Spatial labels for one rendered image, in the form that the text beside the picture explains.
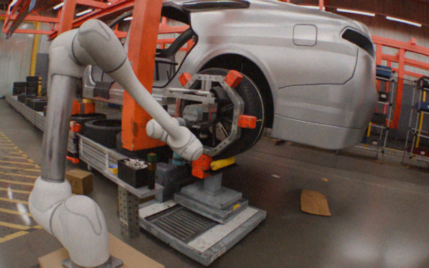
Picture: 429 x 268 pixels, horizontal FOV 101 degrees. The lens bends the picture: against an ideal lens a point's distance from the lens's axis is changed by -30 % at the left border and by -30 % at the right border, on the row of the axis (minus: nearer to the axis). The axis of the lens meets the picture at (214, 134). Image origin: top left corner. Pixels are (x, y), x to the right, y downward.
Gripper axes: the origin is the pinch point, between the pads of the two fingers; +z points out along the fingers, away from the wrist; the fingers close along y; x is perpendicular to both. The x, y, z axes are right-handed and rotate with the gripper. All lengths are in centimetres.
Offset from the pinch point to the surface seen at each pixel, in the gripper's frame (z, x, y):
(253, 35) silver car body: 46, 62, 1
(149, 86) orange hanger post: 7, 17, -60
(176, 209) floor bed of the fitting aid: 18, -76, -34
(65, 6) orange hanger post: -6, 121, -255
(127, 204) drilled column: -33, -54, -30
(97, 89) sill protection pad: 46, 7, -220
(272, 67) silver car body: 46, 40, 18
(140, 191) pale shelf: -35, -38, -13
